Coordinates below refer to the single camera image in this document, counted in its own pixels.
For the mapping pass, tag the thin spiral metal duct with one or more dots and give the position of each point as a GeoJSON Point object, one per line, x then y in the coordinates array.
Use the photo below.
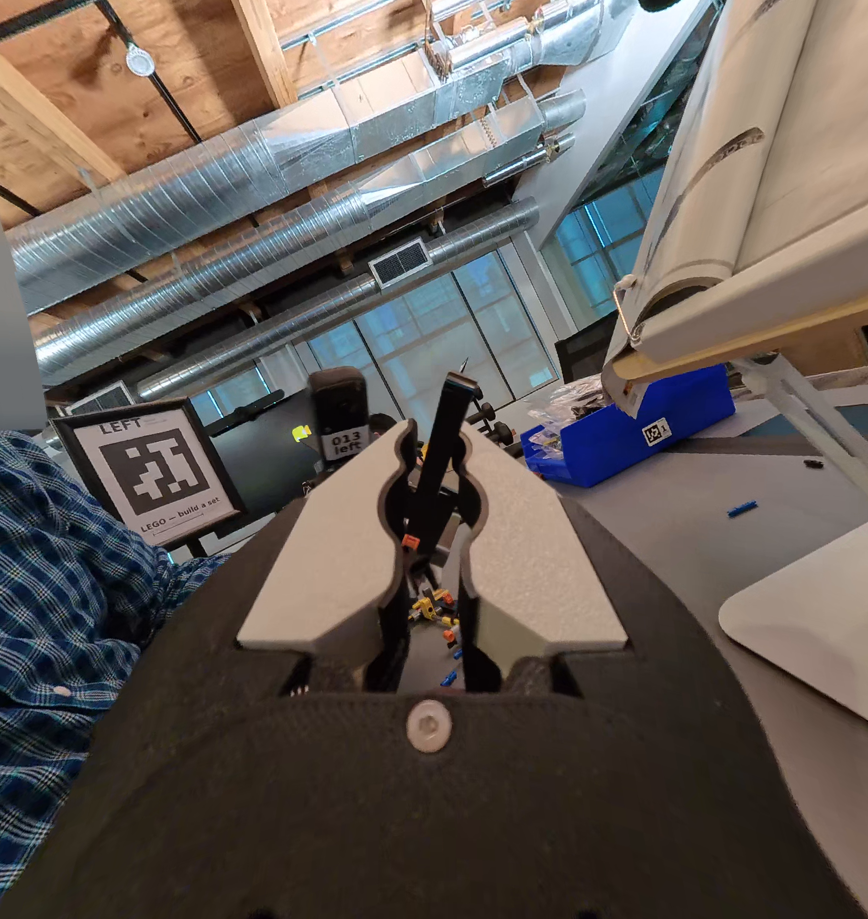
{"type": "Point", "coordinates": [319, 309]}

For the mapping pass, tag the white book stand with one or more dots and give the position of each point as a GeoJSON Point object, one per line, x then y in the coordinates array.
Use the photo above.
{"type": "Point", "coordinates": [821, 617]}

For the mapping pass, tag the multicolour lego chassis assembly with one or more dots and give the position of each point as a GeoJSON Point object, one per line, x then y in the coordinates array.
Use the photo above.
{"type": "Point", "coordinates": [427, 609]}

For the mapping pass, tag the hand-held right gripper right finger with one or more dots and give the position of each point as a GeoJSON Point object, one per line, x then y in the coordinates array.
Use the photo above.
{"type": "Point", "coordinates": [541, 574]}

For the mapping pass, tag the white vent grille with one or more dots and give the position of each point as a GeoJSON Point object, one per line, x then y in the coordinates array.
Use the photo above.
{"type": "Point", "coordinates": [399, 264]}

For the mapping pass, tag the black office chair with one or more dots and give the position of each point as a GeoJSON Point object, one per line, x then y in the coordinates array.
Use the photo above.
{"type": "Point", "coordinates": [585, 355]}

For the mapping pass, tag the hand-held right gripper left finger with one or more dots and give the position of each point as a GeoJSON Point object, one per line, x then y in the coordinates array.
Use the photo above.
{"type": "Point", "coordinates": [319, 574]}

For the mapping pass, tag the glass window wall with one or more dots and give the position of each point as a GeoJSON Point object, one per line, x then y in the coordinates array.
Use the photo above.
{"type": "Point", "coordinates": [620, 230]}

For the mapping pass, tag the round ceiling light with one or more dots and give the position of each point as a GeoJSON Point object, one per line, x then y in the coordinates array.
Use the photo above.
{"type": "Point", "coordinates": [140, 61]}

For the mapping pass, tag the black lego beam assembly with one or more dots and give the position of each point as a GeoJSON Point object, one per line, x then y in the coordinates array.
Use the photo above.
{"type": "Point", "coordinates": [441, 445]}

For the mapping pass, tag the black pole with fuzzy top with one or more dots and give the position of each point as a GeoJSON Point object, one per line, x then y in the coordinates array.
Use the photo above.
{"type": "Point", "coordinates": [664, 4]}

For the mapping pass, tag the framed marker sign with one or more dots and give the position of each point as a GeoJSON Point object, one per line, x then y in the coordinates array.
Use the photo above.
{"type": "Point", "coordinates": [154, 467]}

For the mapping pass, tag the large glass window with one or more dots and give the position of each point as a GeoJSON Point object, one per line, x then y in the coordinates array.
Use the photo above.
{"type": "Point", "coordinates": [434, 337]}

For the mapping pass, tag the black dumbbell set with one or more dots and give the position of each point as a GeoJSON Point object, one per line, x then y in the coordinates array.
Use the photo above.
{"type": "Point", "coordinates": [493, 427]}

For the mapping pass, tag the blue parts bin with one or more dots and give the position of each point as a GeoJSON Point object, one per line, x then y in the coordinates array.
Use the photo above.
{"type": "Point", "coordinates": [620, 449]}

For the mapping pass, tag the plastic bag of lego pieces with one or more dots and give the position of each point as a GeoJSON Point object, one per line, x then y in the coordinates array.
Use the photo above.
{"type": "Point", "coordinates": [577, 402]}

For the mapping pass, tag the blue plaid shirt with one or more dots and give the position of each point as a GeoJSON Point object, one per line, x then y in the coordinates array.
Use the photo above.
{"type": "Point", "coordinates": [46, 574]}

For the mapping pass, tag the open instruction booklet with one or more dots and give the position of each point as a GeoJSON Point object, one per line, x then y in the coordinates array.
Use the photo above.
{"type": "Point", "coordinates": [800, 143]}

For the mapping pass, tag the black ceiling conduit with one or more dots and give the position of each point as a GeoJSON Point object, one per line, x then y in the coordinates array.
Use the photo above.
{"type": "Point", "coordinates": [168, 100]}

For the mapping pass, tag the black monitor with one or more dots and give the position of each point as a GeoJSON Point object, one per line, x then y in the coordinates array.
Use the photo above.
{"type": "Point", "coordinates": [262, 467]}

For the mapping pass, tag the foil-wrapped ceiling ducts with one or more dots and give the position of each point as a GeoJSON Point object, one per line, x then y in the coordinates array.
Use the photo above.
{"type": "Point", "coordinates": [491, 36]}

